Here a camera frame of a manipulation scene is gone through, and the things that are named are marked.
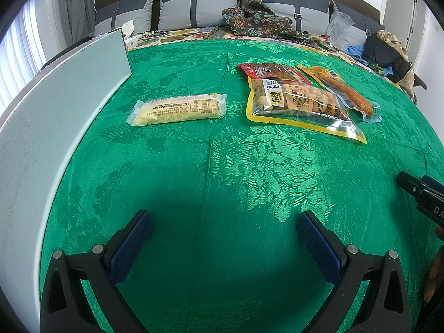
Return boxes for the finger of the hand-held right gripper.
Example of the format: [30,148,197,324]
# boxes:
[396,171,444,202]

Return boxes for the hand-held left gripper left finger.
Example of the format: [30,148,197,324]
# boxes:
[40,209,154,333]

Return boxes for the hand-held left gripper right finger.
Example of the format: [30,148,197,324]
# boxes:
[297,211,413,333]

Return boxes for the white box wall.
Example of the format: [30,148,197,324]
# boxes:
[0,28,133,333]

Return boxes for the person's right hand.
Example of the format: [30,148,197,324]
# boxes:
[424,225,444,302]

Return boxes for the orange sausage packet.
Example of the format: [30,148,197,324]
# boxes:
[296,65,382,123]

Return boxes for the green patterned cloth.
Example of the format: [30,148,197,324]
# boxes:
[39,39,444,333]

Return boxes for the black garment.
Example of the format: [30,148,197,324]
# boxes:
[362,33,413,73]

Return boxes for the yellow-rimmed clear snack packet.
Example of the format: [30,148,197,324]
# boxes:
[246,77,367,144]

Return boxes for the blue cloth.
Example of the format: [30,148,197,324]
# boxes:
[342,43,368,59]

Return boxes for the dark clothes pile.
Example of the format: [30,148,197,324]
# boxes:
[376,29,418,94]

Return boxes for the pale yellow cake bar packet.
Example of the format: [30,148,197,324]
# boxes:
[127,93,228,126]

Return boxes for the clear plastic bag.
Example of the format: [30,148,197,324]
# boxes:
[326,11,356,47]

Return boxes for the red snack packet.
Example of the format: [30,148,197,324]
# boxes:
[238,62,313,85]

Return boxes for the white printed cloth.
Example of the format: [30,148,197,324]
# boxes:
[121,19,137,41]

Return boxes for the dark floral cloth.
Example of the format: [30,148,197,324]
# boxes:
[222,0,313,40]

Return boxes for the white window curtain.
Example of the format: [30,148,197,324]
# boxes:
[0,0,47,112]

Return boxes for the grey curtain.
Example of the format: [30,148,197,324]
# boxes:
[65,0,96,42]

